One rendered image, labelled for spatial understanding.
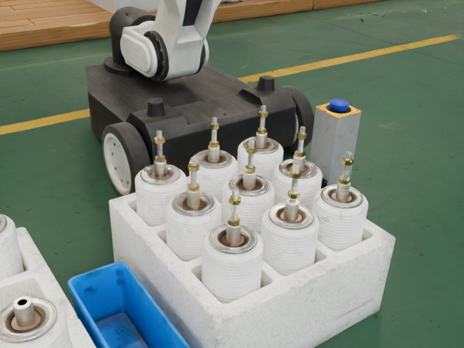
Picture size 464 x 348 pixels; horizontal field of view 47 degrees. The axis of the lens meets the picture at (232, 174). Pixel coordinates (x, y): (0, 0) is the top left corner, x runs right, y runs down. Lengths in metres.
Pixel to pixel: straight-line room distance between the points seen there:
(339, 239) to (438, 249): 0.43
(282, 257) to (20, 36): 2.03
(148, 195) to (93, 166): 0.62
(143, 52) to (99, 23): 1.27
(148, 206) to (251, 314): 0.29
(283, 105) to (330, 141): 0.38
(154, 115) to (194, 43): 0.28
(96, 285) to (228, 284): 0.29
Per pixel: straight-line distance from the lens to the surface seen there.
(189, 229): 0.89
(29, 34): 2.71
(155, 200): 0.98
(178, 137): 1.33
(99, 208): 1.39
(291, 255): 0.89
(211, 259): 0.82
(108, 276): 1.02
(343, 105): 1.16
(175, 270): 0.89
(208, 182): 1.03
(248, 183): 0.96
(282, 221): 0.88
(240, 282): 0.83
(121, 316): 1.07
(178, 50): 1.51
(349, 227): 0.96
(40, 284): 0.90
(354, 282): 1.00
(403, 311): 1.15
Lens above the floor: 0.75
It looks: 30 degrees down
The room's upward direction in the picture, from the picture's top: 2 degrees clockwise
